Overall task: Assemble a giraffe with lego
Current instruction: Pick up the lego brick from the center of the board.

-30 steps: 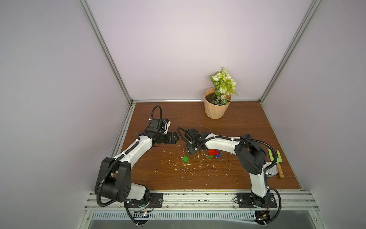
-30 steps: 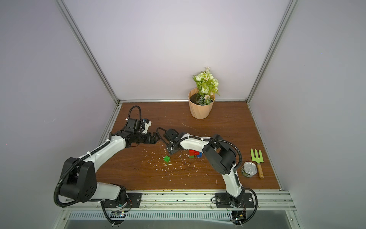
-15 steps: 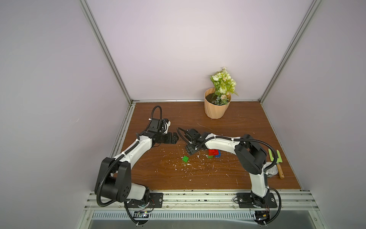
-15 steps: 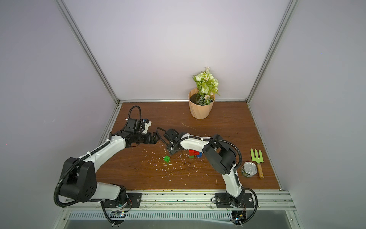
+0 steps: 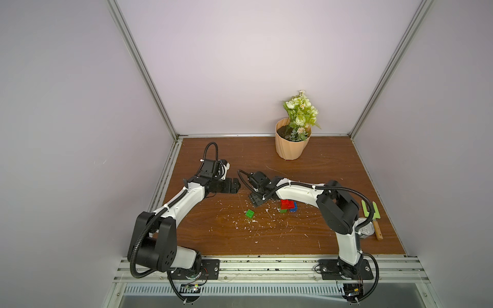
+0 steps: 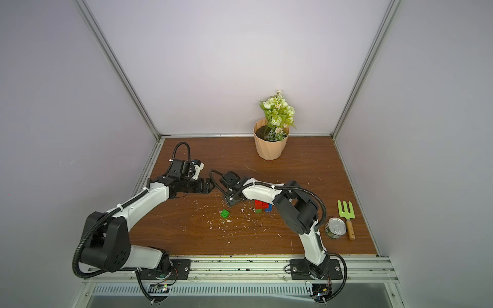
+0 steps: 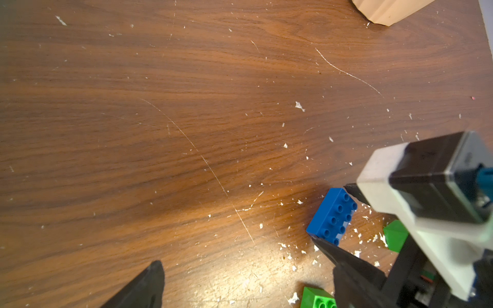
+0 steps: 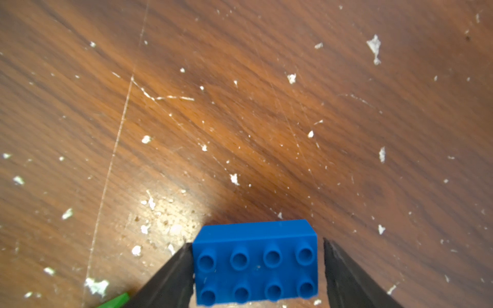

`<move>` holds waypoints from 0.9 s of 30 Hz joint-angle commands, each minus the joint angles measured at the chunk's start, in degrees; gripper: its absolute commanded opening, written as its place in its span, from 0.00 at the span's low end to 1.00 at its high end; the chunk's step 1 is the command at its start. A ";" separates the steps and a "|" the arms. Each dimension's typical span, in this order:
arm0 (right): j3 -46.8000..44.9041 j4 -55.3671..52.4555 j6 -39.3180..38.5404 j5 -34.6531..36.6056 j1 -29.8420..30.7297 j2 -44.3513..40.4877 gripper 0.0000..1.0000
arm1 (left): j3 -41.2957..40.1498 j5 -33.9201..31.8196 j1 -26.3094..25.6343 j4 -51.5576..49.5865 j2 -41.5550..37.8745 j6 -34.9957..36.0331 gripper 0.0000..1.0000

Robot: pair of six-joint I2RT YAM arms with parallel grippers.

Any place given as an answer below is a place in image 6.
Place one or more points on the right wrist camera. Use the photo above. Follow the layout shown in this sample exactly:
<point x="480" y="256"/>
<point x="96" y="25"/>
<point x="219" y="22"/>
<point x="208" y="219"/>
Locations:
<point x="230" y="179"/>

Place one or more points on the long red lego brick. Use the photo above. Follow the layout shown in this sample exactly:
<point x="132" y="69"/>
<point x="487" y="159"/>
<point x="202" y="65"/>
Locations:
<point x="260" y="204"/>

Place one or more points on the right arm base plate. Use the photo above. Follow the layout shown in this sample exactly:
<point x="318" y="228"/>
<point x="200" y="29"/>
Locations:
<point x="302" y="269"/>

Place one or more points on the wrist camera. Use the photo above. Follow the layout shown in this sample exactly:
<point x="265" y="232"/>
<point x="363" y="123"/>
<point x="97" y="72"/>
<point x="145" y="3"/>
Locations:
<point x="230" y="179"/>
<point x="188" y="170"/>

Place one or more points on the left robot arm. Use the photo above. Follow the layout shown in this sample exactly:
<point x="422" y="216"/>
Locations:
<point x="105" y="242"/>

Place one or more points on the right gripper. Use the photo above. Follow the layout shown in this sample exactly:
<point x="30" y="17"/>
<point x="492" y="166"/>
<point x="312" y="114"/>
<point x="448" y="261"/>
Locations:
<point x="233" y="198"/>

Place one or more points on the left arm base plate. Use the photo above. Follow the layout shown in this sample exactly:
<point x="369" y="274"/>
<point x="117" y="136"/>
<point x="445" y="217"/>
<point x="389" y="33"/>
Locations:
<point x="174" y="269"/>

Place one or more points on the metal tin can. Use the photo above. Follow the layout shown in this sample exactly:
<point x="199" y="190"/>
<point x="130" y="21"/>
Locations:
<point x="335" y="228"/>

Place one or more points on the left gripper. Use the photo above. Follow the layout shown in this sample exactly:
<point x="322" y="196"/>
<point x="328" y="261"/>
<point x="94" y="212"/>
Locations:
<point x="201" y="188"/>

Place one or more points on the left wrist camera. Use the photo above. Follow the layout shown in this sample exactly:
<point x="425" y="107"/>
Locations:
<point x="188" y="170"/>

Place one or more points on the beige ribbed flower pot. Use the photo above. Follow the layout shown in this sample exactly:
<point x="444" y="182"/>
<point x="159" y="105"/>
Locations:
<point x="267" y="150"/>

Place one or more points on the green white artificial flowers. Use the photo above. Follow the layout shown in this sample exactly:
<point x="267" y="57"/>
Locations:
<point x="279" y="116"/>

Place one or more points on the green garden fork toy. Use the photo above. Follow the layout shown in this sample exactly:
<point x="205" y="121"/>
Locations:
<point x="346" y="211"/>

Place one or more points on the aluminium front rail frame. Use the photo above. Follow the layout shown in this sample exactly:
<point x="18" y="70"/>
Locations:
<point x="247" y="281"/>

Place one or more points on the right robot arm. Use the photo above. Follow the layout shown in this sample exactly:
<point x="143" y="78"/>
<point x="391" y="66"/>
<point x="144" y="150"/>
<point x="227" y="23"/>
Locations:
<point x="302" y="211"/>

